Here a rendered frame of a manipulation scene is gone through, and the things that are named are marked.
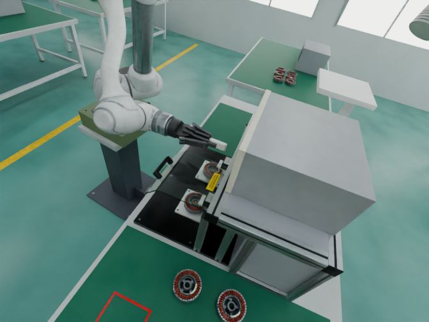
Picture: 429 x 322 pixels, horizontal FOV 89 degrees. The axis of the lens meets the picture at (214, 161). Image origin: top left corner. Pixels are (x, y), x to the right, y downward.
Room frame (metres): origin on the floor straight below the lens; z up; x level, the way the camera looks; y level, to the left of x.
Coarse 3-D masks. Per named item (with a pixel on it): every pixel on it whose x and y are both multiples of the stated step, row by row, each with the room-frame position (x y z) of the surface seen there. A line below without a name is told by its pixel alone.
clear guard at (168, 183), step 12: (180, 156) 0.65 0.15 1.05; (192, 156) 0.66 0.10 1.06; (168, 168) 0.59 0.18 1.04; (180, 168) 0.58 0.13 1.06; (192, 168) 0.59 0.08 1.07; (204, 168) 0.61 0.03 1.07; (216, 168) 0.62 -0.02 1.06; (156, 180) 0.52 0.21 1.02; (168, 180) 0.50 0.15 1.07; (180, 180) 0.52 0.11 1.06; (192, 180) 0.53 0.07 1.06; (204, 180) 0.55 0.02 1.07; (168, 192) 0.45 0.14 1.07; (180, 192) 0.46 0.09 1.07; (192, 192) 0.48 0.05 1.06; (204, 192) 0.49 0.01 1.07; (192, 204) 0.43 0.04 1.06; (204, 204) 0.44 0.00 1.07
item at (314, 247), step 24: (240, 144) 0.75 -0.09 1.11; (216, 192) 0.46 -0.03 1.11; (216, 216) 0.37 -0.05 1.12; (240, 216) 0.39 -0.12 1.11; (264, 216) 0.41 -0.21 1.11; (264, 240) 0.34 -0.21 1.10; (288, 240) 0.35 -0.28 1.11; (312, 240) 0.37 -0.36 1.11; (336, 240) 0.39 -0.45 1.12; (312, 264) 0.30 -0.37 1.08; (336, 264) 0.31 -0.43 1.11
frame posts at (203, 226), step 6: (246, 126) 1.00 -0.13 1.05; (204, 216) 0.40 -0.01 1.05; (204, 222) 0.40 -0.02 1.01; (204, 228) 0.39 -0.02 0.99; (198, 234) 0.39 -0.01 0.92; (204, 234) 0.39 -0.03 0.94; (228, 234) 0.37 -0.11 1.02; (234, 234) 0.37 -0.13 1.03; (198, 240) 0.39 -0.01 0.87; (222, 240) 0.38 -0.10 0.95; (228, 240) 0.37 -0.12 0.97; (198, 246) 0.40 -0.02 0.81; (222, 246) 0.37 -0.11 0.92; (228, 246) 0.37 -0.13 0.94; (222, 252) 0.37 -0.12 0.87; (216, 258) 0.37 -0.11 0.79; (222, 258) 0.37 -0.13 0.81
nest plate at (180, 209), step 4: (180, 204) 0.59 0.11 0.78; (176, 208) 0.57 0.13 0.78; (180, 208) 0.57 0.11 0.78; (184, 208) 0.58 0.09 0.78; (176, 212) 0.55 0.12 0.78; (180, 212) 0.55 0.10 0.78; (184, 212) 0.56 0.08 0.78; (188, 212) 0.56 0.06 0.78; (184, 216) 0.54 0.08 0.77; (188, 216) 0.54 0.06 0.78; (192, 216) 0.54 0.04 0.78; (196, 216) 0.55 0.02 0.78; (200, 216) 0.56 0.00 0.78; (196, 220) 0.53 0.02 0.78
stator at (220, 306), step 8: (224, 296) 0.24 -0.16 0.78; (232, 296) 0.25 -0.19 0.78; (240, 296) 0.25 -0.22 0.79; (216, 304) 0.21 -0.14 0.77; (232, 304) 0.23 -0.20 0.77; (240, 304) 0.23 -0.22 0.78; (224, 312) 0.19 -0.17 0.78; (240, 312) 0.20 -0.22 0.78; (224, 320) 0.17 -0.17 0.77; (232, 320) 0.17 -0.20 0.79; (240, 320) 0.18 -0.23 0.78
